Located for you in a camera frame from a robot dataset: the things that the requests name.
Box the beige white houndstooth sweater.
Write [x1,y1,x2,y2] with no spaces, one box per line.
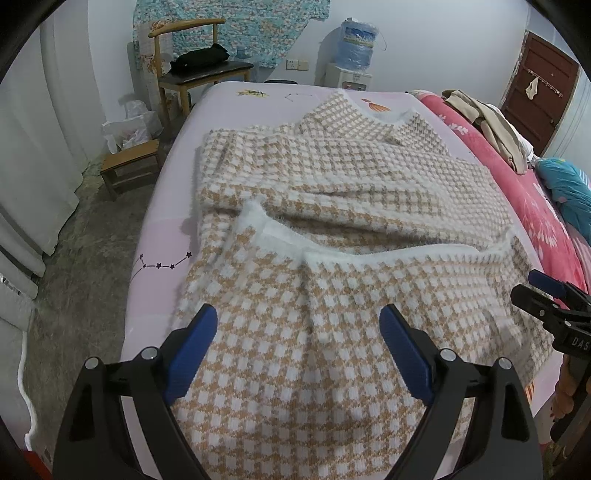
[168,89,555,478]

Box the beige clothes pile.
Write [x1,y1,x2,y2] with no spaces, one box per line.
[442,90,534,174]

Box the person's right hand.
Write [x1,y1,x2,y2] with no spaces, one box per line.
[551,355,578,420]

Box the pink floral blanket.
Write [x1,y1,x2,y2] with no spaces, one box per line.
[412,90,590,291]

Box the teal blue quilt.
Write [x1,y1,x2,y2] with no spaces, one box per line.
[535,158,590,240]

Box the pink sheet mattress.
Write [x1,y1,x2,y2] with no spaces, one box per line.
[117,80,562,480]

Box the dark red wooden door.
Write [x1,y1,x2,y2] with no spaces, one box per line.
[501,32,579,155]

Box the small wooden stool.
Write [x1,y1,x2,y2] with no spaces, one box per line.
[100,140,164,200]

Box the white curtain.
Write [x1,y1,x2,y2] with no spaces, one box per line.
[1,1,105,331]

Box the white water dispenser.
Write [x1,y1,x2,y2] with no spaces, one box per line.
[324,63,372,91]

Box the blue water bottle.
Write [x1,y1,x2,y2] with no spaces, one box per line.
[334,17,379,71]

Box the white plastic bag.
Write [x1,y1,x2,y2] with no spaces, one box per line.
[101,100,163,154]

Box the wooden chair dark seat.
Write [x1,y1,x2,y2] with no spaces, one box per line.
[148,18,254,128]

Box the teal floral hanging cloth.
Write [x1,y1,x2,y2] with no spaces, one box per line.
[132,0,331,69]

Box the black bag on chair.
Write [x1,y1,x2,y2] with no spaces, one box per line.
[169,43,229,78]

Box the white wall socket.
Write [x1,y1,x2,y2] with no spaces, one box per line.
[286,59,308,71]

